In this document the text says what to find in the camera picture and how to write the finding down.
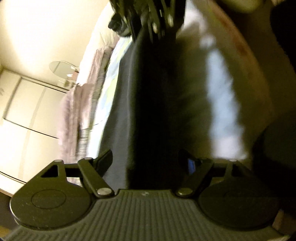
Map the white folded quilt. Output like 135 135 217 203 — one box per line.
57 47 114 163

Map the dark grey garment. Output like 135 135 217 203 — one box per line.
100 28 188 190

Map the white padded headboard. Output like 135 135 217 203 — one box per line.
76 3 119 85

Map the checked bed sheet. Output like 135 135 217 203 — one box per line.
177 1 274 163

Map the black striped garment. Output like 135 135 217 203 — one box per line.
108 1 132 38

